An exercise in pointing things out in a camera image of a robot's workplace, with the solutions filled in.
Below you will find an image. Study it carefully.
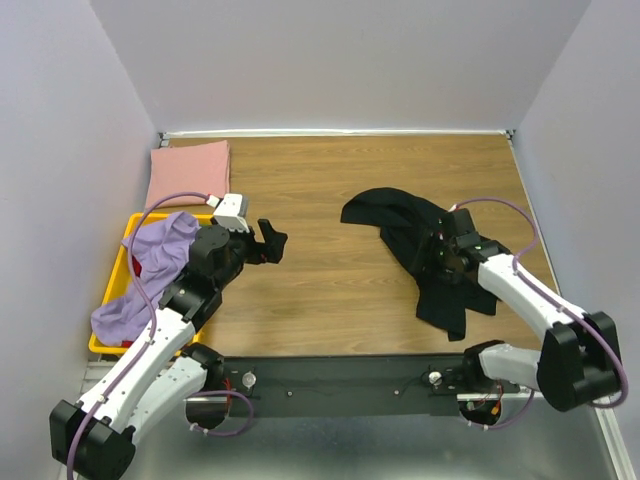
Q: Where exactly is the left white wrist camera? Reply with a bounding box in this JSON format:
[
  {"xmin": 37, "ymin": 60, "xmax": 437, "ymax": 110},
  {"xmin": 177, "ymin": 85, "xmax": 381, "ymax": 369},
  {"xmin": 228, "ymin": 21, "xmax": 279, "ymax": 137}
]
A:
[{"xmin": 205, "ymin": 193, "xmax": 249, "ymax": 233}]

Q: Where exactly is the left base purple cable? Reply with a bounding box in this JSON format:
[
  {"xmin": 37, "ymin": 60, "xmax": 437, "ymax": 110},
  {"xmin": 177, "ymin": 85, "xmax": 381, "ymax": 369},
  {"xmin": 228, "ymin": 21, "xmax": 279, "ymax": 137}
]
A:
[{"xmin": 188, "ymin": 389, "xmax": 256, "ymax": 437}]

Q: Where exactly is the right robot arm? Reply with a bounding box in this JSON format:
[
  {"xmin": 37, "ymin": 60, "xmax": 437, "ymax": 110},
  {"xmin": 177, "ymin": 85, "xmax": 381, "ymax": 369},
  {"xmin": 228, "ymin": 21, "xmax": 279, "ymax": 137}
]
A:
[{"xmin": 414, "ymin": 206, "xmax": 629, "ymax": 412}]

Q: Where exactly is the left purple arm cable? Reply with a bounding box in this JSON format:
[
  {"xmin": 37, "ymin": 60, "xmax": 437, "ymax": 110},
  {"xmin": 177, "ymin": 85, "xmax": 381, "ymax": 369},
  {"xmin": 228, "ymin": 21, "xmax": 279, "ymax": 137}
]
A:
[{"xmin": 66, "ymin": 192, "xmax": 221, "ymax": 480}]

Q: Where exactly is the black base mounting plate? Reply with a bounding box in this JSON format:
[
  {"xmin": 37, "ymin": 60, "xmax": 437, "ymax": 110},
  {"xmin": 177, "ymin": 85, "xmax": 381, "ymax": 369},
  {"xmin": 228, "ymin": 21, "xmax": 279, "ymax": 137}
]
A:
[{"xmin": 185, "ymin": 353, "xmax": 521, "ymax": 431}]

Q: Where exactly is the black t-shirt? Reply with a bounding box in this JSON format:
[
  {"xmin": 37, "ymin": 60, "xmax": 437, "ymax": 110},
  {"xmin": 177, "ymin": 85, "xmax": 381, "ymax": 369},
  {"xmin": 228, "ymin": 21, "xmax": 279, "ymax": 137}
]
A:
[{"xmin": 340, "ymin": 187, "xmax": 498, "ymax": 341}]

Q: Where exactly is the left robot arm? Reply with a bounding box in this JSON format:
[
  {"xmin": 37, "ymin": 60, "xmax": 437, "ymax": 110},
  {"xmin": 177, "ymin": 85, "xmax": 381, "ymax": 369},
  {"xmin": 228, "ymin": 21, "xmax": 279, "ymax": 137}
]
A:
[{"xmin": 49, "ymin": 219, "xmax": 288, "ymax": 479}]

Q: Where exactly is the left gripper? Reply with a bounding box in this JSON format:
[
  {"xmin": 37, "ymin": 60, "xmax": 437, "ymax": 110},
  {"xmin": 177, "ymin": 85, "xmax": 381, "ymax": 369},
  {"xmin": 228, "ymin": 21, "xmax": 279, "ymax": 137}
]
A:
[{"xmin": 212, "ymin": 215, "xmax": 289, "ymax": 291}]

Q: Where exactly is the pink folded t-shirt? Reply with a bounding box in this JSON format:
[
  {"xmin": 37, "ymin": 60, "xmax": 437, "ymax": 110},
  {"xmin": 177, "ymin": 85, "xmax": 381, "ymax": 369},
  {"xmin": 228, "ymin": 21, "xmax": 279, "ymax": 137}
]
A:
[{"xmin": 145, "ymin": 141, "xmax": 231, "ymax": 208}]

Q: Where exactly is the lavender t-shirt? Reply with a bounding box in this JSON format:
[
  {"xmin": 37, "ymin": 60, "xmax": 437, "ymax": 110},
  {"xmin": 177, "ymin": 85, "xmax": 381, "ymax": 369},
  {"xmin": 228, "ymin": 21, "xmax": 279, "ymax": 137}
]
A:
[{"xmin": 90, "ymin": 211, "xmax": 200, "ymax": 346}]

